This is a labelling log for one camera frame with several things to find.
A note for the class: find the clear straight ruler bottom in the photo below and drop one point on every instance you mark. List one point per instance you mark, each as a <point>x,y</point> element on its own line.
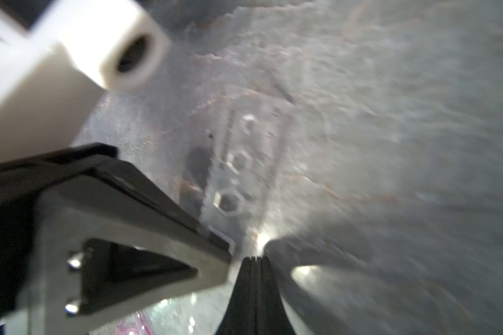
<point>249,141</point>

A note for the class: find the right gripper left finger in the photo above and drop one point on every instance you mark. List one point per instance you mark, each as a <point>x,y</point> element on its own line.
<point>240,313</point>

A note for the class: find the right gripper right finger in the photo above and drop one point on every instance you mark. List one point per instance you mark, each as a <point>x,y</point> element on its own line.
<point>270,315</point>

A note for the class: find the pink triangle ruler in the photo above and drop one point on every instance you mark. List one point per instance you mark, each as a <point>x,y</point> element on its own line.
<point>135,324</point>

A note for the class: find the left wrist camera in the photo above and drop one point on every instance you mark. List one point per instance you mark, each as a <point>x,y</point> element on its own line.
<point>58,58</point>

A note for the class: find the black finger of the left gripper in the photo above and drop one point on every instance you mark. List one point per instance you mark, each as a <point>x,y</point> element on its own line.
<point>70,289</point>
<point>24,178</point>

